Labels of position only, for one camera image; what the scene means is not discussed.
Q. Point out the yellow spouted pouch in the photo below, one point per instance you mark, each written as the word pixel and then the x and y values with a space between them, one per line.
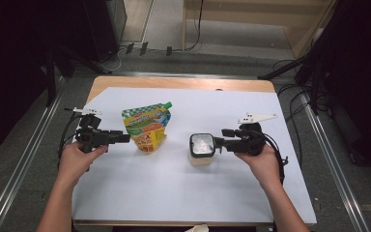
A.
pixel 146 129

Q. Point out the dark curtain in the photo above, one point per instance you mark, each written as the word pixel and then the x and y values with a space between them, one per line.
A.
pixel 13 64
pixel 360 64

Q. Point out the black cabinet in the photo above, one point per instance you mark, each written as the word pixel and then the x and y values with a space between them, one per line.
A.
pixel 104 29

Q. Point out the short metal floor rail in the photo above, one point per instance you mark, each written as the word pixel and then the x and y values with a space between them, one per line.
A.
pixel 222 75

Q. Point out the light wooden frame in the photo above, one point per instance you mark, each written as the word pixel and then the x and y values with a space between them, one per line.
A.
pixel 238 9

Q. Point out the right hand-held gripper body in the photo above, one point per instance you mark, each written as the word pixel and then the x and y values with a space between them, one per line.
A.
pixel 251 141

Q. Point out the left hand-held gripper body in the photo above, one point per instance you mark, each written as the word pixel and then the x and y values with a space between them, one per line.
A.
pixel 91 137

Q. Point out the clear container with black lid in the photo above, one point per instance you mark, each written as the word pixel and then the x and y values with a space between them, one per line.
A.
pixel 202 146

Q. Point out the white paper sheet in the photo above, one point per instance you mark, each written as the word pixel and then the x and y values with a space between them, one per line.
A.
pixel 174 193

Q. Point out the small black floor bracket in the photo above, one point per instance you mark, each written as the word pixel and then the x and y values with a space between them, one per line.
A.
pixel 169 51
pixel 143 48
pixel 129 48

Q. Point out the long metal floor rail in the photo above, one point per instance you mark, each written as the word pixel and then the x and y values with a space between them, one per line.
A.
pixel 25 164
pixel 335 167

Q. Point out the wooden table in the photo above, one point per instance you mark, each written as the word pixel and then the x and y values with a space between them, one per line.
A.
pixel 206 84

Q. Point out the black metal stand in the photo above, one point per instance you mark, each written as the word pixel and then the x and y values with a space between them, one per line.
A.
pixel 51 80
pixel 283 68

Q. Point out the person's right hand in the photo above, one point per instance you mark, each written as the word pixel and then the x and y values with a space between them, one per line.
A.
pixel 265 167

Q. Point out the person's left hand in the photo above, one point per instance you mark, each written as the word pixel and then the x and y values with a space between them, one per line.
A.
pixel 72 164

